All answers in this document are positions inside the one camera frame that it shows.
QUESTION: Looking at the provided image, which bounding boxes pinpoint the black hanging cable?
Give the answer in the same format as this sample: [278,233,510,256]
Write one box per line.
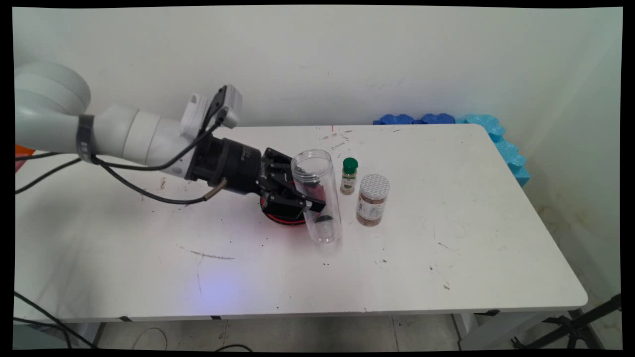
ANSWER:
[14,291,99,350]

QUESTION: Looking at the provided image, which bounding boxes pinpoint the white camera bracket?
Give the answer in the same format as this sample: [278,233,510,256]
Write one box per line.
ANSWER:
[179,92,209,140]

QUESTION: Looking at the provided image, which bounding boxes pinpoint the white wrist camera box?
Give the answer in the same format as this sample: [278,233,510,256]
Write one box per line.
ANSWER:
[217,84,244,128]

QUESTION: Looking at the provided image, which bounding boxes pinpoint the clear plastic jar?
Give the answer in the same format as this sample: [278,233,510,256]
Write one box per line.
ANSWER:
[290,149,343,244]

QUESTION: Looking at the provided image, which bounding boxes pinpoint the white table leg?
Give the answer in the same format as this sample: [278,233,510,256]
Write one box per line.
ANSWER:
[74,322,107,349]

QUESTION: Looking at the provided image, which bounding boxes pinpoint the brown-filled jar patterned white lid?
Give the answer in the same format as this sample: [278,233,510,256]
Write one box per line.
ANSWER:
[356,174,390,227]

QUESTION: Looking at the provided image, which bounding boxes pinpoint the pale floor cable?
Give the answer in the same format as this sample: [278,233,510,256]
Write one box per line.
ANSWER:
[131,327,169,351]

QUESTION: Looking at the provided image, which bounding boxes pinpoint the black camera cable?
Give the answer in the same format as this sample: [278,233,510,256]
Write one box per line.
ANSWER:
[14,85,230,172]

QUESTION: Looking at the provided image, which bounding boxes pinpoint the small green-capped spice bottle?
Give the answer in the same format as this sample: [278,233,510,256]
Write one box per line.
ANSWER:
[340,157,359,195]

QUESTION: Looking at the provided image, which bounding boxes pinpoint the black tripod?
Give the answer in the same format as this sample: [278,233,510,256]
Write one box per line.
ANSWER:
[511,294,622,350]

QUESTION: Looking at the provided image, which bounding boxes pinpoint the red bowl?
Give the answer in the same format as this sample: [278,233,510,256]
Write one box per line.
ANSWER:
[260,196,311,227]

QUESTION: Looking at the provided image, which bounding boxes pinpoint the black printed arm strap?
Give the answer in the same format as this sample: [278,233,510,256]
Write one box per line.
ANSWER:
[75,114,97,163]

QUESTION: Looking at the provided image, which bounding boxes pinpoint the light blue foam mat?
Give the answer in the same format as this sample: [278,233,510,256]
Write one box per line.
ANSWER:
[455,114,531,188]

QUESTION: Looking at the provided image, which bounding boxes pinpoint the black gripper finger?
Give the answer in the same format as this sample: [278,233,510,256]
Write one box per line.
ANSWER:
[260,190,327,221]
[262,147,322,186]

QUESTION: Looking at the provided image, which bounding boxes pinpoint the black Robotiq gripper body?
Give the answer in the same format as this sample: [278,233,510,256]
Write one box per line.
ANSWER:
[186,135,271,196]

